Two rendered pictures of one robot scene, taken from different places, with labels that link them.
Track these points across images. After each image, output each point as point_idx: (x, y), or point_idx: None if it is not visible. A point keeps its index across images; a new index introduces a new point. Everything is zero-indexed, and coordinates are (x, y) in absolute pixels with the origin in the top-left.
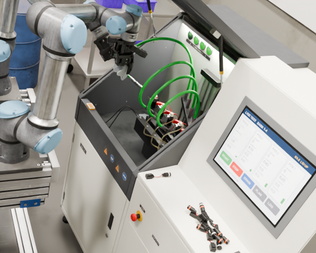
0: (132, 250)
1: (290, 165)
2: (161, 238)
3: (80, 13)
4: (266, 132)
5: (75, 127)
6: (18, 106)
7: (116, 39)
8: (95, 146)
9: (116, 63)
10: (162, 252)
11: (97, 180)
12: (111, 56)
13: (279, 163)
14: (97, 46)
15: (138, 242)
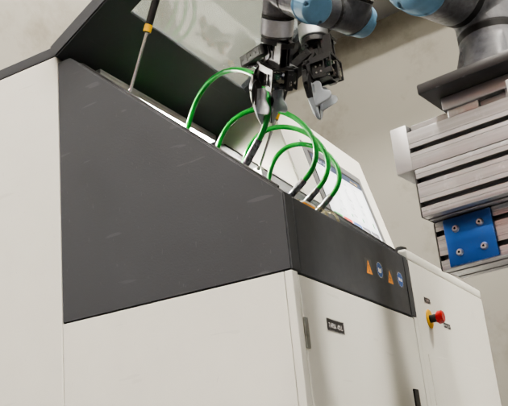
0: (446, 400)
1: (354, 191)
2: (447, 312)
3: None
4: (331, 170)
5: (304, 292)
6: None
7: (330, 35)
8: (352, 283)
9: (340, 76)
10: (454, 330)
11: (378, 363)
12: (331, 67)
13: (351, 194)
14: (287, 55)
15: (443, 368)
